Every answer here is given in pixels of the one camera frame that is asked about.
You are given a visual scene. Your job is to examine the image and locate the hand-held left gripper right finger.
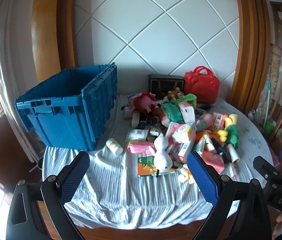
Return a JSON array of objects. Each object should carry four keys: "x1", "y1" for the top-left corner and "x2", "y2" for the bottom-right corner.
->
[{"x1": 186, "y1": 151, "x2": 274, "y2": 240}]

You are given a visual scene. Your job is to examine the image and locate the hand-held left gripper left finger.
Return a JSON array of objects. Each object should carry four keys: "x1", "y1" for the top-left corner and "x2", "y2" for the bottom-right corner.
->
[{"x1": 6, "y1": 151, "x2": 91, "y2": 240}]

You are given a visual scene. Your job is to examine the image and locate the small yellow white plush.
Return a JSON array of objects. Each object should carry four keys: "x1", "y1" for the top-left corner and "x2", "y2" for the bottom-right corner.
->
[{"x1": 177, "y1": 164, "x2": 195, "y2": 183}]

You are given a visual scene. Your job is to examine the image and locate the green yellow plush dinosaur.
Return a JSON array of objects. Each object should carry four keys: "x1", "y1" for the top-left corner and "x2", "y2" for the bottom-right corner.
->
[{"x1": 224, "y1": 114, "x2": 240, "y2": 148}]

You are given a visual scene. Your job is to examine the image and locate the pastel colourful tissue pack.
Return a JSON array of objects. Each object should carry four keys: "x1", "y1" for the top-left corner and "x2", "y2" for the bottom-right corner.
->
[{"x1": 172, "y1": 124, "x2": 196, "y2": 143}]

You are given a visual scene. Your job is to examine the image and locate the white rabbit plush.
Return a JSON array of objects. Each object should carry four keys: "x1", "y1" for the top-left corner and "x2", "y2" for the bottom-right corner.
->
[{"x1": 148, "y1": 133, "x2": 174, "y2": 175}]

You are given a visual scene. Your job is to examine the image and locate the pink and green plush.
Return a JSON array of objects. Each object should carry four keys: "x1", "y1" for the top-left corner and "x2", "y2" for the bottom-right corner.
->
[{"x1": 196, "y1": 113, "x2": 213, "y2": 130}]

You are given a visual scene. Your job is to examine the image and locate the blue plastic crate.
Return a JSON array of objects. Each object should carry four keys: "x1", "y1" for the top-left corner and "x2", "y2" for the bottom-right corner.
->
[{"x1": 15, "y1": 64, "x2": 118, "y2": 152}]

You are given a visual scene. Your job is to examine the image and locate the round wooden desktop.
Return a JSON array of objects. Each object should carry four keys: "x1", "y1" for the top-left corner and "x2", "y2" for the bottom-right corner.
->
[{"x1": 37, "y1": 197, "x2": 242, "y2": 240}]

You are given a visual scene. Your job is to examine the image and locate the large pink flower tissue pack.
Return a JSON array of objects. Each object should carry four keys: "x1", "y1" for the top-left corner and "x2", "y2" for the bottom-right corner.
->
[{"x1": 201, "y1": 151, "x2": 225, "y2": 173}]

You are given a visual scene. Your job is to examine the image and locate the small white pink bottle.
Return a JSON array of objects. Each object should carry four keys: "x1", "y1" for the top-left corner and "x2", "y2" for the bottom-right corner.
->
[{"x1": 229, "y1": 164, "x2": 239, "y2": 178}]

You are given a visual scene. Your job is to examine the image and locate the yellow floral tissue packet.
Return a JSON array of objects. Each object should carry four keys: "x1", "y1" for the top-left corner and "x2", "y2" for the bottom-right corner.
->
[{"x1": 203, "y1": 134, "x2": 217, "y2": 152}]

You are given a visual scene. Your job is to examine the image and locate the white striped tablecloth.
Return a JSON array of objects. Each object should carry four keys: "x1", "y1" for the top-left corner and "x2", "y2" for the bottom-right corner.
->
[{"x1": 42, "y1": 94, "x2": 274, "y2": 230}]

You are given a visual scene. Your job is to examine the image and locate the white pill bottle yellow label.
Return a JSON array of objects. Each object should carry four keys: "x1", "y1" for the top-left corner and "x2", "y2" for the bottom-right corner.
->
[{"x1": 106, "y1": 138, "x2": 124, "y2": 155}]

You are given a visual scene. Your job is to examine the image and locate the pink white box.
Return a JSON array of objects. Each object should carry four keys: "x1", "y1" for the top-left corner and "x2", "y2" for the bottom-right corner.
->
[{"x1": 211, "y1": 112, "x2": 228, "y2": 132}]

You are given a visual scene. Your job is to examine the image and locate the green orange medicine box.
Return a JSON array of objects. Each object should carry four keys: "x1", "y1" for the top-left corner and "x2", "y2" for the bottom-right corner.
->
[{"x1": 137, "y1": 155, "x2": 176, "y2": 178}]

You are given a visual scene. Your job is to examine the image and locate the white tissue pack red flowers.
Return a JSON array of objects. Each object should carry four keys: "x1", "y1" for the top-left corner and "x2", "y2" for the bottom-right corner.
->
[{"x1": 178, "y1": 102, "x2": 196, "y2": 124}]

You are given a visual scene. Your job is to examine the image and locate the pink wet wipes pack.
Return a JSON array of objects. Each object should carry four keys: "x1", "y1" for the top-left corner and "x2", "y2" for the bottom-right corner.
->
[{"x1": 127, "y1": 140, "x2": 158, "y2": 155}]

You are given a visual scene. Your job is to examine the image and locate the green wipes pack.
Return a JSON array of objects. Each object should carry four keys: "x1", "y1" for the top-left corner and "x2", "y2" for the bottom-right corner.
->
[{"x1": 160, "y1": 102, "x2": 181, "y2": 123}]

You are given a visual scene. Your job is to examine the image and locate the white barcode label box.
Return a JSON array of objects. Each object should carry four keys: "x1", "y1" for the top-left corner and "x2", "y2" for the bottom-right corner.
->
[{"x1": 126, "y1": 129, "x2": 149, "y2": 142}]

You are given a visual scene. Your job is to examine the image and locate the green plush toy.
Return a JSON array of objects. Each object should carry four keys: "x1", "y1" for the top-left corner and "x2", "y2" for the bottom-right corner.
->
[{"x1": 176, "y1": 94, "x2": 198, "y2": 109}]

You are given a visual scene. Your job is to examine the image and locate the beige white box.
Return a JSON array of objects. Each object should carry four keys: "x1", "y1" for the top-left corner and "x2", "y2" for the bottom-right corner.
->
[{"x1": 131, "y1": 111, "x2": 141, "y2": 127}]

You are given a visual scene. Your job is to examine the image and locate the brown bear plush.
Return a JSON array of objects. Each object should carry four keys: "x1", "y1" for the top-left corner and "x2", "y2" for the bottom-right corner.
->
[{"x1": 167, "y1": 87, "x2": 185, "y2": 100}]

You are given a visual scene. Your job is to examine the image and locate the red toy suitcase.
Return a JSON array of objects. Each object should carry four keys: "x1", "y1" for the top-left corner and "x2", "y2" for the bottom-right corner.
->
[{"x1": 183, "y1": 66, "x2": 220, "y2": 104}]

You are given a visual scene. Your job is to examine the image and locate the black box with gold print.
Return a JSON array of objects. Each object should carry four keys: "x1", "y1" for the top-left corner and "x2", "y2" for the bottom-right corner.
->
[{"x1": 148, "y1": 74, "x2": 185, "y2": 100}]

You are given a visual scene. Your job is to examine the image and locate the white curtain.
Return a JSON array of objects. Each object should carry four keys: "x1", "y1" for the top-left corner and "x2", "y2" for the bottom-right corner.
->
[{"x1": 0, "y1": 0, "x2": 44, "y2": 163}]

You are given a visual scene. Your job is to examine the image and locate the mop with teal handle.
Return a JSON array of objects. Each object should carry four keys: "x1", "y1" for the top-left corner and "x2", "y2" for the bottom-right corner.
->
[{"x1": 262, "y1": 81, "x2": 274, "y2": 133}]

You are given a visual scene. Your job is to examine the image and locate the wooden door frame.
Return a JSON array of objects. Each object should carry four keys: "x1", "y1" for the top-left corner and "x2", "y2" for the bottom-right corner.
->
[
  {"x1": 227, "y1": 0, "x2": 274, "y2": 113},
  {"x1": 31, "y1": 0, "x2": 79, "y2": 83}
]

